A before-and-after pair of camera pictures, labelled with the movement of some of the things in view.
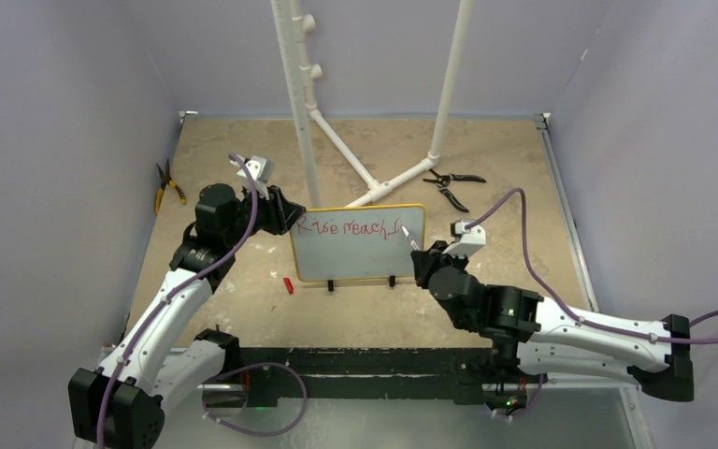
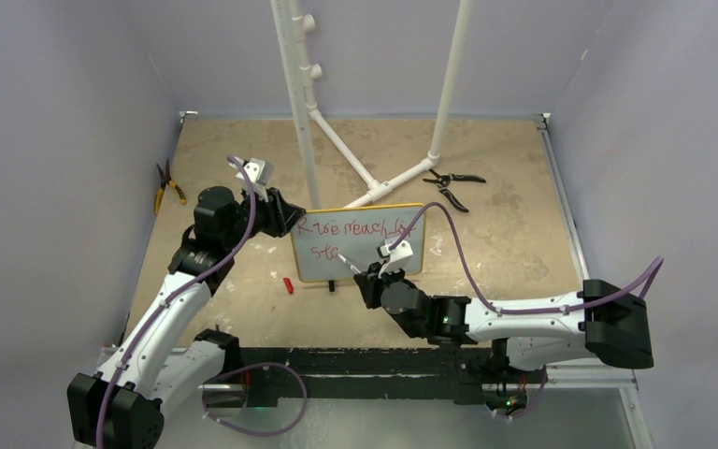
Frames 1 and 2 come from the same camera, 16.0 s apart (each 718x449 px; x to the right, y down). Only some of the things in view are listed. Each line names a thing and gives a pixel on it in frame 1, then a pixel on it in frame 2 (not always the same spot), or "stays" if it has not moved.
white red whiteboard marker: x=410 y=238 -> x=353 y=268
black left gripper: x=280 y=212 stays
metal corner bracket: x=182 y=114 stays
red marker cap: x=288 y=284 stays
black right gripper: x=427 y=260 -> x=371 y=283
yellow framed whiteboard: x=355 y=242 stays
